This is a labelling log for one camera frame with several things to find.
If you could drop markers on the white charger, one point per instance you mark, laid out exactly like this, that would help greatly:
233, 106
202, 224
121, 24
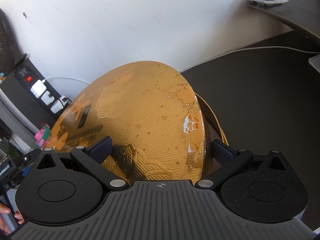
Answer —
48, 99
59, 104
38, 88

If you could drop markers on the gold round gift box base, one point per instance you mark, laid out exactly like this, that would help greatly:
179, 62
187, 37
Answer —
213, 130

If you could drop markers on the grey computer monitor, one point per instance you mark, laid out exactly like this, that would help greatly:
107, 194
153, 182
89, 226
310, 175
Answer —
22, 130

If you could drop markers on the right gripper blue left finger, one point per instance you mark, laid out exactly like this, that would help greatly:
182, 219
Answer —
91, 158

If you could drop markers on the dark raised desk shelf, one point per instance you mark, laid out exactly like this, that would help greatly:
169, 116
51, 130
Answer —
300, 15

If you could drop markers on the white charger top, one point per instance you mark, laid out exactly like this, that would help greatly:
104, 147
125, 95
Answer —
38, 88

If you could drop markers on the person left hand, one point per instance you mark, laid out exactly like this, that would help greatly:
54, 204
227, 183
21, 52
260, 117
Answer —
5, 212

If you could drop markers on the gold round box lid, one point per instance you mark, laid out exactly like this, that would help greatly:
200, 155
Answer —
152, 115

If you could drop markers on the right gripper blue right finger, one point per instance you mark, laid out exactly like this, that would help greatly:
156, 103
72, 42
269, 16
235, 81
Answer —
231, 161

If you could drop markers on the pink water bottle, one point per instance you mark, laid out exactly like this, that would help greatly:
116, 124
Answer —
42, 136

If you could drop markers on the white paper sheet stack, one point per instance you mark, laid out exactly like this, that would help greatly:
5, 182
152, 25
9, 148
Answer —
315, 62

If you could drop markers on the white charger middle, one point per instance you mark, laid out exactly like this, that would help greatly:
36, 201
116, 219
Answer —
48, 99

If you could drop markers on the white charger bottom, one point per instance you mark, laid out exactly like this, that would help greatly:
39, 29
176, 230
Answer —
59, 104

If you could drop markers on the black power strip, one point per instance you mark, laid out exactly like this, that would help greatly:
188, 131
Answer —
33, 108

